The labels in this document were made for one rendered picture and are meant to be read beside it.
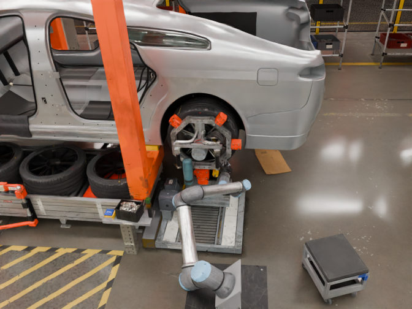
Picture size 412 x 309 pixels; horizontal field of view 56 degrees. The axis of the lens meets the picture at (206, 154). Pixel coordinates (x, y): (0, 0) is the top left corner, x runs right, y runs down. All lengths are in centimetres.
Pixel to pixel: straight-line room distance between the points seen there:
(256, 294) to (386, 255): 139
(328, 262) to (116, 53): 223
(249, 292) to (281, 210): 128
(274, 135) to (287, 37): 177
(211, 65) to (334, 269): 187
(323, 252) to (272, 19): 281
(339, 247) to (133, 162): 181
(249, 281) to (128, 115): 156
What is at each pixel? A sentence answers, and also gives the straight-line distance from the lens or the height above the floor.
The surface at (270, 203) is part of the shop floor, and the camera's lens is 418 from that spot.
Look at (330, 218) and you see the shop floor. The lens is 413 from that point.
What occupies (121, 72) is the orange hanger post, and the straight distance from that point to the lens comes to 288.
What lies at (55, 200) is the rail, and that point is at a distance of 402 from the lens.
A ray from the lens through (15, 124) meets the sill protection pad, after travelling 427.
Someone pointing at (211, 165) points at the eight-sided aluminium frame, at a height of 62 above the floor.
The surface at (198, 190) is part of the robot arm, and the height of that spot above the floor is 88.
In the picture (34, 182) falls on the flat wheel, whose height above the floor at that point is 48.
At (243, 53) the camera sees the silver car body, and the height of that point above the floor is 166.
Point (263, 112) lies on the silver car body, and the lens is 344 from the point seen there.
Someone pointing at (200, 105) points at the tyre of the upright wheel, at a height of 118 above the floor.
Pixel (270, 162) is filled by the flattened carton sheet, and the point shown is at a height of 1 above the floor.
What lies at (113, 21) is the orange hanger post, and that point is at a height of 208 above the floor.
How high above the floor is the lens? 283
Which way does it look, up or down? 36 degrees down
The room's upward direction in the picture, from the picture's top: 3 degrees counter-clockwise
